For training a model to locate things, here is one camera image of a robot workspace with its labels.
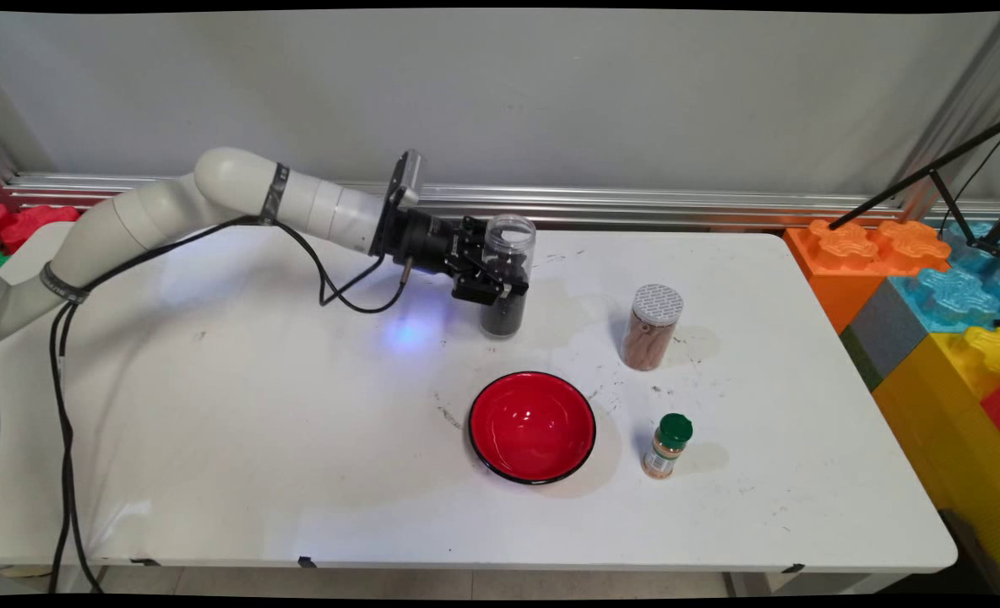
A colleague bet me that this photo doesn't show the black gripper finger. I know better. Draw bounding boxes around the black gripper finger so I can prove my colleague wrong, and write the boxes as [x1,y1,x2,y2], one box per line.
[460,215,494,256]
[454,253,528,307]

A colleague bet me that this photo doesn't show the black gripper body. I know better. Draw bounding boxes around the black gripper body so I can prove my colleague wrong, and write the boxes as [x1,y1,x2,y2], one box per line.
[392,209,467,275]

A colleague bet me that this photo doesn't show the clear jar with black seeds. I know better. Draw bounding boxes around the clear jar with black seeds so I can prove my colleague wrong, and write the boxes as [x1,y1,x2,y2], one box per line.
[477,214,537,340]

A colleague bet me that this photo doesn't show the red bowl black rim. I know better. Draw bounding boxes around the red bowl black rim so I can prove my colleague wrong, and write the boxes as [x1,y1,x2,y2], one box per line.
[467,371,598,486]

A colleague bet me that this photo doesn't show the grey lid jar brown contents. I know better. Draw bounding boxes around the grey lid jar brown contents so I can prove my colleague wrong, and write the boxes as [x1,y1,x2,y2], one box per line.
[619,284,685,372]

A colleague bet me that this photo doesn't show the green cap spice bottle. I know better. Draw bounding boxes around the green cap spice bottle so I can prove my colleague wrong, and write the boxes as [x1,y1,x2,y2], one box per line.
[642,413,694,480]

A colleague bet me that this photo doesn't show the orange giant building block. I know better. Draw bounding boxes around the orange giant building block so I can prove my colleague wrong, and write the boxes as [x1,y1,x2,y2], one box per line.
[783,218,953,334]

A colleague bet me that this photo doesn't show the small red building block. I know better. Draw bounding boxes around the small red building block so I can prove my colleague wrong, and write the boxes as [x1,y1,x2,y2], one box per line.
[0,203,83,254]

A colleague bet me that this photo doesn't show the grey giant building block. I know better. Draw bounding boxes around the grey giant building block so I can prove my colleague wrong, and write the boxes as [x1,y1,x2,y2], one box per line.
[840,279,932,394]

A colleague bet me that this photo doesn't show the black tripod stand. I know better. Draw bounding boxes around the black tripod stand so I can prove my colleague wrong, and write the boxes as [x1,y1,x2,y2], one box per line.
[828,111,1000,258]

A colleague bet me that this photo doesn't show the blue giant building block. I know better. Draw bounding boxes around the blue giant building block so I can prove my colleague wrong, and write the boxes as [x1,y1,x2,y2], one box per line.
[889,221,1000,334]

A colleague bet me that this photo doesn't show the black camera cable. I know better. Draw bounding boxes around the black camera cable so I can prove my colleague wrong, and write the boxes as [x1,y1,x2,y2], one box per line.
[46,215,412,594]

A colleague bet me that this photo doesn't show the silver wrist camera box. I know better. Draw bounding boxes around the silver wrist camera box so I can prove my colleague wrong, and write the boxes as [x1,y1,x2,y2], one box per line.
[389,149,425,210]

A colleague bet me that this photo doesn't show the black cable strap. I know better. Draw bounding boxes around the black cable strap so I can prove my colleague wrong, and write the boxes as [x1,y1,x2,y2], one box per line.
[258,162,291,227]
[40,262,93,305]

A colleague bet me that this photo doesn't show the aluminium rail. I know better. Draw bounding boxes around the aluminium rail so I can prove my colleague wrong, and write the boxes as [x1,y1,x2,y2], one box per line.
[0,173,1000,233]

